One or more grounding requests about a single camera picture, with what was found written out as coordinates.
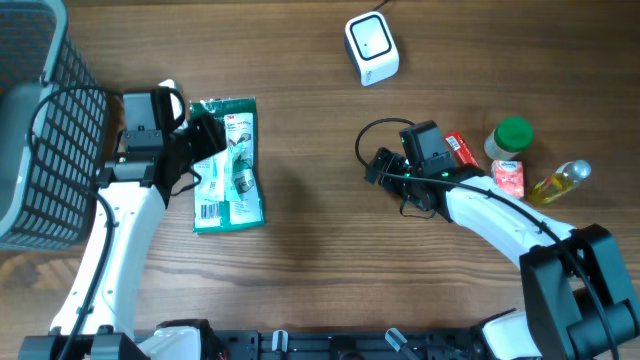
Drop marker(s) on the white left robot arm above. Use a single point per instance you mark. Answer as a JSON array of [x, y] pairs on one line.
[[133, 191]]

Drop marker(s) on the green lid jar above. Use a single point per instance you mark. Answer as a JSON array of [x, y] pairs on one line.
[[510, 137]]

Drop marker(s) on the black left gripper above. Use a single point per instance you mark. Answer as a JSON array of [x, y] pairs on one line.
[[209, 129]]

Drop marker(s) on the teal plastic packet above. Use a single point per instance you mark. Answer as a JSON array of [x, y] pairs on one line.
[[231, 177]]

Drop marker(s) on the red stick packet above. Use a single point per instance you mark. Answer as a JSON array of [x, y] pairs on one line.
[[460, 148]]

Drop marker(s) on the yellow liquid bottle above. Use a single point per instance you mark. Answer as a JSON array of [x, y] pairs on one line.
[[566, 178]]

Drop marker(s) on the grey mesh basket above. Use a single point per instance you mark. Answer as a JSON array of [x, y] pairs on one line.
[[53, 123]]

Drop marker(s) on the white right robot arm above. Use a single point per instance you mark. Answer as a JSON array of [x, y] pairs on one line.
[[579, 298]]

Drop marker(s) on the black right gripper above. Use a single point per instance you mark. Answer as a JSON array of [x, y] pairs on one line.
[[395, 160]]

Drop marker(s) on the green 3M package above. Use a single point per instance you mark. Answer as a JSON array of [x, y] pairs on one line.
[[240, 121]]

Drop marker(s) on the white barcode scanner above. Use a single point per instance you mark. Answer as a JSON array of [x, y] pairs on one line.
[[371, 48]]

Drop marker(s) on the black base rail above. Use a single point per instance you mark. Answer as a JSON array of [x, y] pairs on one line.
[[447, 343]]

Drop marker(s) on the red tissue pack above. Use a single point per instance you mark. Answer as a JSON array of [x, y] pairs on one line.
[[509, 177]]

